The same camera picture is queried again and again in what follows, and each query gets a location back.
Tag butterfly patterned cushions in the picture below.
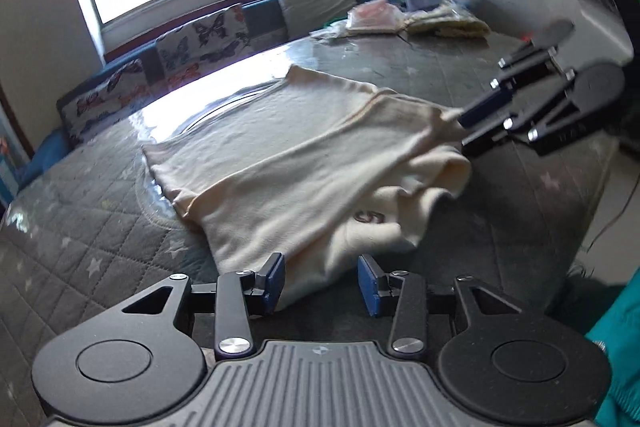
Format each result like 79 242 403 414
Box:
17 0 288 188

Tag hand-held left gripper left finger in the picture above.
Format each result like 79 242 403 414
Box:
121 252 287 361

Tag plastic bag with pink cloth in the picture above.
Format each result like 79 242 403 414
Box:
346 1 407 34

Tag plastic bag with yellow cloth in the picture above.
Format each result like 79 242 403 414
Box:
404 4 492 38

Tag butterfly print cushion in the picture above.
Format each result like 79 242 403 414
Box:
56 58 152 148
154 3 253 94

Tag thin dark cable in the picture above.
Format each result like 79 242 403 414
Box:
584 189 640 254

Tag cream knit garment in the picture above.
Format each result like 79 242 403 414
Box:
141 64 473 310

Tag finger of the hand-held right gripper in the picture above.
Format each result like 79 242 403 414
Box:
461 69 583 158
457 20 576 130

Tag white cushion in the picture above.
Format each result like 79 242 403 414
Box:
274 0 358 42

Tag grey quilted star table cover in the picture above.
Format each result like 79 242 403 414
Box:
0 28 622 410

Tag teal cloth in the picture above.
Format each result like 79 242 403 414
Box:
584 276 640 427

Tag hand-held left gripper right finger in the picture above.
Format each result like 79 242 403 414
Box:
357 254 527 354

